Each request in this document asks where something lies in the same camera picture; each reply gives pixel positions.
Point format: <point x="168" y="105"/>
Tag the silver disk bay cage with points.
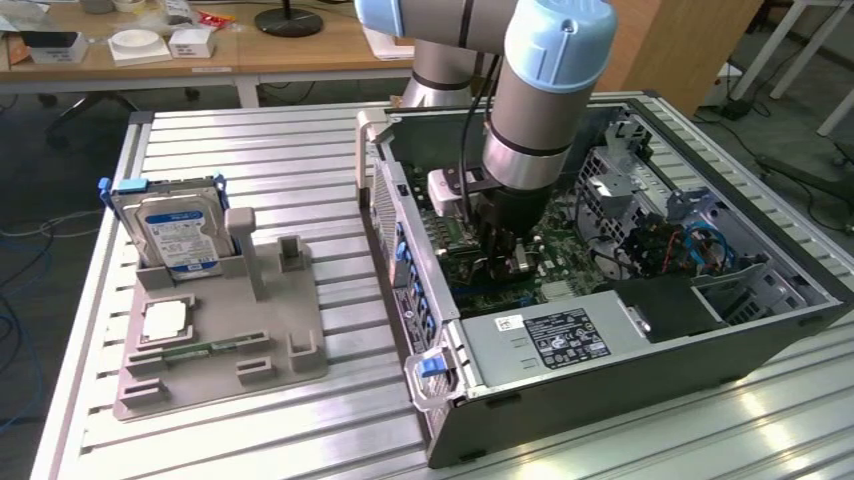
<point x="614" y="190"/>

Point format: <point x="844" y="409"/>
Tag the white round container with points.
<point x="140" y="47"/>

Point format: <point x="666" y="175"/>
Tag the white table frame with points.
<point x="783" y="82"/>

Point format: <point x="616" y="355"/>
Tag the white labelled box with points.
<point x="191" y="44"/>

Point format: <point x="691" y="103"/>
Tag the white socket box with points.
<point x="723" y="90"/>

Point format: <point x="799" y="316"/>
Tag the grey power supply unit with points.
<point x="493" y="360"/>

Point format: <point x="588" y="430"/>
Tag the black stand foot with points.
<point x="800" y="172"/>

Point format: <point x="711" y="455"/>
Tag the wooden cabinet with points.
<point x="680" y="50"/>

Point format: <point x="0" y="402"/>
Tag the flat white box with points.
<point x="389" y="47"/>

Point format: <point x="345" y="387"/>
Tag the black power adapter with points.
<point x="735" y="110"/>

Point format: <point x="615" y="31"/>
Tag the white box black lid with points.
<point x="60" y="52"/>

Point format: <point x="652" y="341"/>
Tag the black lamp base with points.
<point x="288" y="25"/>

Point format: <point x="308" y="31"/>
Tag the open black PC case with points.
<point x="600" y="410"/>

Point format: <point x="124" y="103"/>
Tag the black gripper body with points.
<point x="520" y="210"/>

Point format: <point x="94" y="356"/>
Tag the grey parts rack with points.
<point x="220" y="370"/>

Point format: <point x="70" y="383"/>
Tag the hard disk in blue caddy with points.
<point x="176" y="235"/>

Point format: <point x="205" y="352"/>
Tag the green RAM stick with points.
<point x="200" y="348"/>

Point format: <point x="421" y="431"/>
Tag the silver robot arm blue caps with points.
<point x="533" y="125"/>

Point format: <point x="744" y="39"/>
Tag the wooden desk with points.
<point x="300" y="55"/>

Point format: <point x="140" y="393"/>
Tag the blue case latch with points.
<point x="428" y="365"/>

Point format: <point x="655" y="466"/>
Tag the green motherboard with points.
<point x="567" y="260"/>

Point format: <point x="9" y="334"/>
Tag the blue expansion slot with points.
<point x="469" y="291"/>

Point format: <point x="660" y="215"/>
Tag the silver chipset heatsink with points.
<point x="559" y="291"/>

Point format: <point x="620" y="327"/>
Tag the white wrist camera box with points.
<point x="453" y="192"/>

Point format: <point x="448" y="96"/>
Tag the silver CPU chip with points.
<point x="165" y="320"/>

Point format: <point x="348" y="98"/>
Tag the grey cup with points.
<point x="97" y="6"/>

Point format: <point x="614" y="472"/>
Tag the red packet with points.
<point x="216" y="21"/>

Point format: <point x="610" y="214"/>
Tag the black office chair base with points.
<point x="86" y="107"/>

